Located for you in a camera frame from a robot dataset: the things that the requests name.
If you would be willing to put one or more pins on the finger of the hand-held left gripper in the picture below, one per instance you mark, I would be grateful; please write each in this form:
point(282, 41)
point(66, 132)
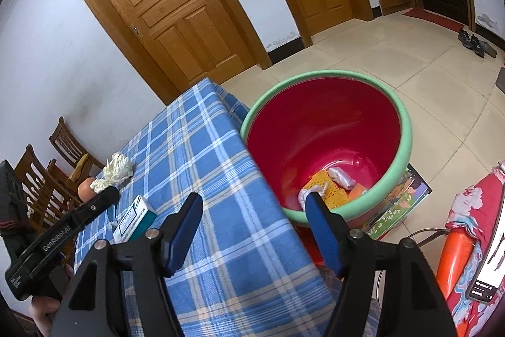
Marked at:
point(98, 206)

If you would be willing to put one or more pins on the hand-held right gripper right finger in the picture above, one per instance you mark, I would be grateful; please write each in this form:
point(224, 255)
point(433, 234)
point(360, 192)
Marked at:
point(321, 234)

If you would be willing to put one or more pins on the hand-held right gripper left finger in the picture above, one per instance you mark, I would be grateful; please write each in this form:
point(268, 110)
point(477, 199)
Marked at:
point(183, 234)

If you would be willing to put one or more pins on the teal and white carton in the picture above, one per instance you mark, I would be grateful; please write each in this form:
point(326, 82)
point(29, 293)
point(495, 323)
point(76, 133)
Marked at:
point(136, 220)

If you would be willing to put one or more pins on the white striped wrapper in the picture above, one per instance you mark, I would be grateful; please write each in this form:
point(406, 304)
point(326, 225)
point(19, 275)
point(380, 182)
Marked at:
point(303, 197)

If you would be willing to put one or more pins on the white paper ball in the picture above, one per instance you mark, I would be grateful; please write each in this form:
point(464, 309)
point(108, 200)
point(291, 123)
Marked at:
point(118, 167)

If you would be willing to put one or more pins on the orange packet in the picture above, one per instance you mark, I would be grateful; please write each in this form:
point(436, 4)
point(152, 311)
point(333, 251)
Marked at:
point(358, 191)

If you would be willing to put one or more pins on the clear plastic bottle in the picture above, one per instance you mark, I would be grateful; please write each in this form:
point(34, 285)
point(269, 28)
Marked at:
point(343, 177)

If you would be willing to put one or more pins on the red bucket with green rim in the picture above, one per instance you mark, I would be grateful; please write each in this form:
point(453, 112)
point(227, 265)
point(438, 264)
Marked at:
point(323, 123)

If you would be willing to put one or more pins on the person's left hand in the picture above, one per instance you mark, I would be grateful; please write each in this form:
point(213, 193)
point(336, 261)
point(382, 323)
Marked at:
point(43, 315)

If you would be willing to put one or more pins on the yellow seat cushion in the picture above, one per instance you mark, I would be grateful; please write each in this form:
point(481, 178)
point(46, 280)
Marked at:
point(81, 165)

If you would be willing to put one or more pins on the yellow-orange foam net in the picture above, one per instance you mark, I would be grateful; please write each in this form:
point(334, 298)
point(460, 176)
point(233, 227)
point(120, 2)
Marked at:
point(325, 183)

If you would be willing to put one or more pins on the large wooden chair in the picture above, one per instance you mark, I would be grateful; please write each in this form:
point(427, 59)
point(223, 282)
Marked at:
point(33, 179)

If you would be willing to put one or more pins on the small wooden chair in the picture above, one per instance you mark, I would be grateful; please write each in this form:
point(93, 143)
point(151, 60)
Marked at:
point(65, 141)

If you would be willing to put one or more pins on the colourful picture book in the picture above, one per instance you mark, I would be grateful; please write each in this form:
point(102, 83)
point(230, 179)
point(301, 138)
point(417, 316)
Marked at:
point(394, 210)

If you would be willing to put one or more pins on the orange cylinder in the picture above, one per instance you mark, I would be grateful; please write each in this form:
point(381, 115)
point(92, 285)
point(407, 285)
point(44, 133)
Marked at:
point(453, 262)

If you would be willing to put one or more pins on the smartphone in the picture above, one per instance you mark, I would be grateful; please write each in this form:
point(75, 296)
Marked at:
point(489, 274)

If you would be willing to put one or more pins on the wide wooden panel door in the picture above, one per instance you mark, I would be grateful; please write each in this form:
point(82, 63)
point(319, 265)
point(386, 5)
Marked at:
point(158, 5)

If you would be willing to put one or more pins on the dark shoe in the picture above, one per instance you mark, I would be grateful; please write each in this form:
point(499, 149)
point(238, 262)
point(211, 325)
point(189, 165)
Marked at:
point(478, 46)
point(465, 39)

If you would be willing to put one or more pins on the red door mat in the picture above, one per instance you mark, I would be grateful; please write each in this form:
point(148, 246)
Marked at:
point(434, 18)

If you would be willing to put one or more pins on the grey slipper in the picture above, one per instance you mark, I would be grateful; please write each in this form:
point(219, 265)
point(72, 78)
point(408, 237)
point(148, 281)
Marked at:
point(490, 49)

